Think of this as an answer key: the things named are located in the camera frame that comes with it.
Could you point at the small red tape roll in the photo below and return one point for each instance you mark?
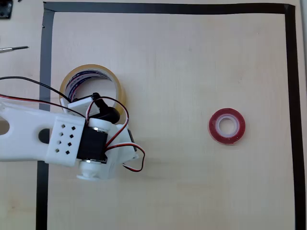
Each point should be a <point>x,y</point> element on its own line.
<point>214,127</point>

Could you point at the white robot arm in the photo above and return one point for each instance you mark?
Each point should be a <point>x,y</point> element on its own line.
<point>24,134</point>

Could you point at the big yellowish clear tape roll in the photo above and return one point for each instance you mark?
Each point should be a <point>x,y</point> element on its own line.
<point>72,74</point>

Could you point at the black webcam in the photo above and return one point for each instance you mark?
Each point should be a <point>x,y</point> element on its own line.
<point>110,114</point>

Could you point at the black plastic object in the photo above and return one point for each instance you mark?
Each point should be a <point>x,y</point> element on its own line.
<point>5,9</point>

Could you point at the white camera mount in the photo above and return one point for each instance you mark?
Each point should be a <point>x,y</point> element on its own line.
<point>79,105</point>

